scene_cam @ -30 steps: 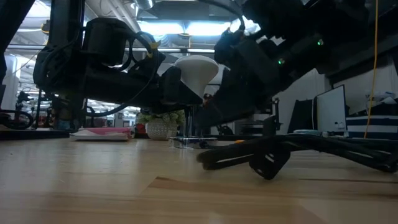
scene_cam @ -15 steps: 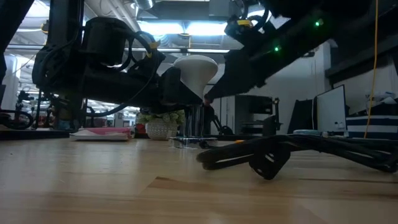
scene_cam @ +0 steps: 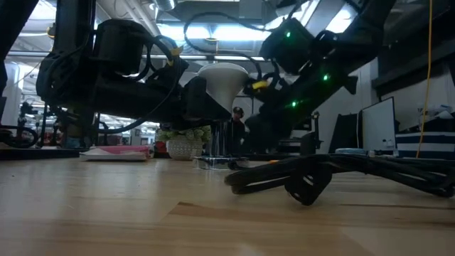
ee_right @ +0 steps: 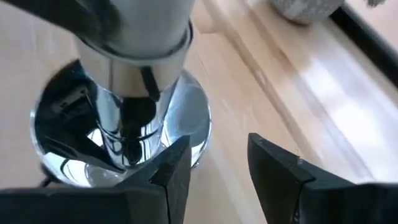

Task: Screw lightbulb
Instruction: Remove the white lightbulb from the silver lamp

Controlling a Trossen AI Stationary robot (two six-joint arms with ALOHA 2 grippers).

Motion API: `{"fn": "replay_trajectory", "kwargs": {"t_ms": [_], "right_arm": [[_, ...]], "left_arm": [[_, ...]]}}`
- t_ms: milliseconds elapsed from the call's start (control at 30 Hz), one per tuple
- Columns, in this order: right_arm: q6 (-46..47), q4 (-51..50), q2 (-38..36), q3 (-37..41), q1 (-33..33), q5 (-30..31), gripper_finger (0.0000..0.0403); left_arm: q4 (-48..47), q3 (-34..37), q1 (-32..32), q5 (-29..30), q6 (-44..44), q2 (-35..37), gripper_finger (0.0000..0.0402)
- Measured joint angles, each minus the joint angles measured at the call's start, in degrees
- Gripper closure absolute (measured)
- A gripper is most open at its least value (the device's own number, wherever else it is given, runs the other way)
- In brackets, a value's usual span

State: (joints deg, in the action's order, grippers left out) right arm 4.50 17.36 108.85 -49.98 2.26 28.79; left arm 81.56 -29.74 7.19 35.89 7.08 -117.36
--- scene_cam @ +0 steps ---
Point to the blue tape roll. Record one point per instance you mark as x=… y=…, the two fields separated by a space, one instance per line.
x=352 y=151

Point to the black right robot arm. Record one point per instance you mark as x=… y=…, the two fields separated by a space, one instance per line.
x=295 y=53

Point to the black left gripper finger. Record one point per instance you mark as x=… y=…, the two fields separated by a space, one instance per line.
x=220 y=113

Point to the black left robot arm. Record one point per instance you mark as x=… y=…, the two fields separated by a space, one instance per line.
x=117 y=46

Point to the brown spiral notebook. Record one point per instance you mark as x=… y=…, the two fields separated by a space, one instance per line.
x=106 y=157

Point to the green plant in white pot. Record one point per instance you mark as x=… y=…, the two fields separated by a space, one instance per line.
x=185 y=149

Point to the navy white striped box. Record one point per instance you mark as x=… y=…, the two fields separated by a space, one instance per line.
x=426 y=140

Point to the white whiteboard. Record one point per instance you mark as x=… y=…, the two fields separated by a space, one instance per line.
x=378 y=124

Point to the black robot station equipment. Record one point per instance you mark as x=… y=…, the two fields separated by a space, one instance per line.
x=309 y=142

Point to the chrome lamp base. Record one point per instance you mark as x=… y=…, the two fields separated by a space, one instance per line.
x=220 y=140

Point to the red cabinet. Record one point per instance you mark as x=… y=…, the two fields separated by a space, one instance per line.
x=161 y=146

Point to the black leaning panel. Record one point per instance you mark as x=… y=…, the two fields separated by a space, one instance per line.
x=343 y=135

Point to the white globe lightbulb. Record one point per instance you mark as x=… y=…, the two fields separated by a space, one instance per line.
x=224 y=78

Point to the white plastic bag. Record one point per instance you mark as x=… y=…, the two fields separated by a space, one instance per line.
x=439 y=112

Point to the person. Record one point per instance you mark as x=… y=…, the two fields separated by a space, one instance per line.
x=237 y=129

